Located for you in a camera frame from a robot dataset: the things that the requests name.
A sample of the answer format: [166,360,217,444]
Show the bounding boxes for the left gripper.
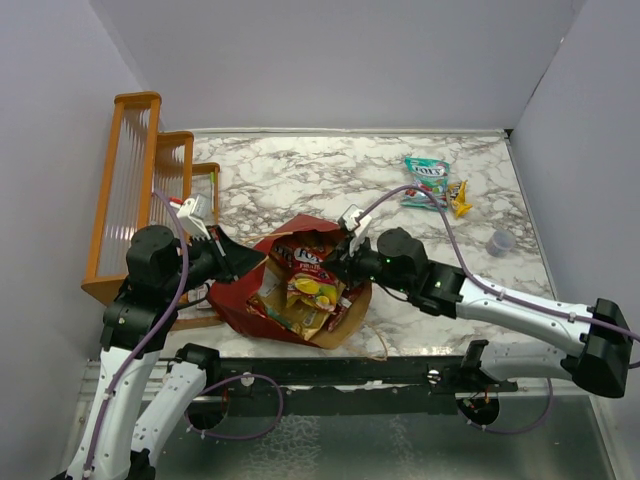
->
[165,223,267,298]

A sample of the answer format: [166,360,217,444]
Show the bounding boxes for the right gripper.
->
[320,231,413,295]

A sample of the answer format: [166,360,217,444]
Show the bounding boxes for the red Fox's fruit candy bag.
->
[286,245,344,313]

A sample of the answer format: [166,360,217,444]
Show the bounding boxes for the red paper bag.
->
[208,214,372,350]

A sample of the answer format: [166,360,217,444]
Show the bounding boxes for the gold chips bag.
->
[248,267,330,341]

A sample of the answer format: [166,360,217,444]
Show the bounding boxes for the teal Fox's candy bag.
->
[401,157,450,211]

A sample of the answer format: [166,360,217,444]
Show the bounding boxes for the yellow M&M's packet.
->
[447,180,472,218]

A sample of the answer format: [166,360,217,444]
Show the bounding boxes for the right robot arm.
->
[322,228,632,398]

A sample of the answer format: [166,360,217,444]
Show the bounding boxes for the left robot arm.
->
[58,225,266,479]

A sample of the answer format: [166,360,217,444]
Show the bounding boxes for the red KitKat wrapper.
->
[326,291,357,332]

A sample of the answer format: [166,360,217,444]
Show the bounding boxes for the orange snack packet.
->
[271,234,321,268]

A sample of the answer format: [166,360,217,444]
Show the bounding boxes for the white card in rack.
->
[195,284,211,310]

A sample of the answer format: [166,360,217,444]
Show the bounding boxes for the orange wooden rack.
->
[82,91,220,305]

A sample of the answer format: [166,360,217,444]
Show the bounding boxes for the small clear plastic cup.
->
[485,230,516,258]

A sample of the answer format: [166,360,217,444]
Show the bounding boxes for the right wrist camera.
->
[338,204,372,257]

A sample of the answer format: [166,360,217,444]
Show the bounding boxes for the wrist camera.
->
[170,193,211,240]
[338,204,372,257]

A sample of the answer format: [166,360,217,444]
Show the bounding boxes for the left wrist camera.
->
[170,193,211,240]

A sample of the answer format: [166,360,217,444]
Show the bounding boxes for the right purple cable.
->
[357,184,640,435]

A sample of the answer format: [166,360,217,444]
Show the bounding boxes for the purple cable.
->
[357,184,640,435]
[82,189,285,480]

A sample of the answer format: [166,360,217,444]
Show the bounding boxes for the black mounting rail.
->
[164,340,521,417]

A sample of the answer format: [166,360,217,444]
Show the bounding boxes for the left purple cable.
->
[82,189,285,480]

